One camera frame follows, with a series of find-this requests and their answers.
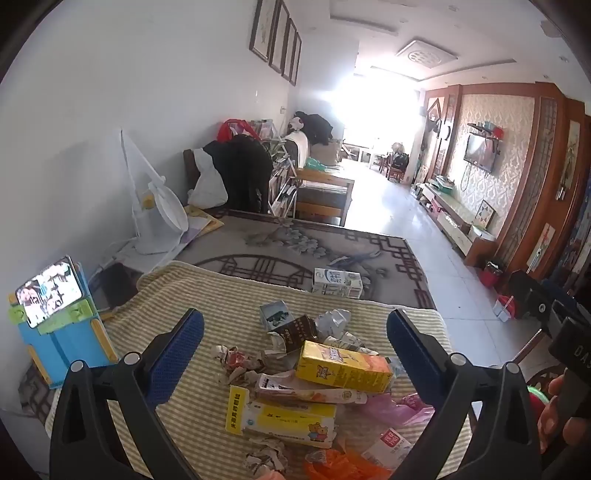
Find blue green phone stand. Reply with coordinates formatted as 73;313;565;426
8;261;119;389

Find white paper ball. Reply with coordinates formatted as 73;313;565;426
315;309;351;342

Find grey patterned table cover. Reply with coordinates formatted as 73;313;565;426
176;209;436;309

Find white green milk carton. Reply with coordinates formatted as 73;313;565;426
311;268;363;299

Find dark brown small box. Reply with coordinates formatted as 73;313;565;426
270;315;318;354

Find orange plastic bag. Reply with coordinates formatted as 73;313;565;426
304;449;392;480

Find yellow orange carton box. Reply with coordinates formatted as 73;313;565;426
295;341;394;394

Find white plastic bag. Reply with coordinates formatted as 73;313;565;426
183;149;228;210

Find white red label packet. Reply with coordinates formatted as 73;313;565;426
362;428;413;471

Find red green trash bin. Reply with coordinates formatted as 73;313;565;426
527;385;550;421

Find wall mounted television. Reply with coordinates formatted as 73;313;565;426
464;134;499;173

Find wooden carved chair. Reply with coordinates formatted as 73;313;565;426
511;325;565;394

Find pink white toothpaste box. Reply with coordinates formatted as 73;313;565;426
256;370;369;405

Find low tv cabinet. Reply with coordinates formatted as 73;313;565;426
416;183;498;268

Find pink plastic bag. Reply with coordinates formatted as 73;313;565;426
360;393;435;429

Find printed paper wad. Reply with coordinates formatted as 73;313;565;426
212;345;266;386

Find magazine rack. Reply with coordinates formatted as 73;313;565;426
264;139;298;218

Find smartphone with lit screen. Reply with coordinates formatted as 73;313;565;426
15;256;83;328

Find small red floor bin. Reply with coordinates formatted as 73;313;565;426
479;261;504;288

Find yellow bear medicine box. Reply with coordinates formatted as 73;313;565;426
225;386;337;449

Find black tablet on table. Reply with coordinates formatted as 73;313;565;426
89;262;141;310

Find framed wall pictures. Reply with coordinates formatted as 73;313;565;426
249;0;303;86

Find striped yellow table mat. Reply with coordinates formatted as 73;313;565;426
44;260;477;480

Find wooden sofa bench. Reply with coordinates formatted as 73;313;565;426
284;132;355;227

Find white desk fan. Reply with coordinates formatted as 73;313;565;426
119;130;188;255

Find black clothes pile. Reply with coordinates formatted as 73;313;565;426
204;135;273;214

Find right hand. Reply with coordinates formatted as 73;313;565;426
537;374;566;453

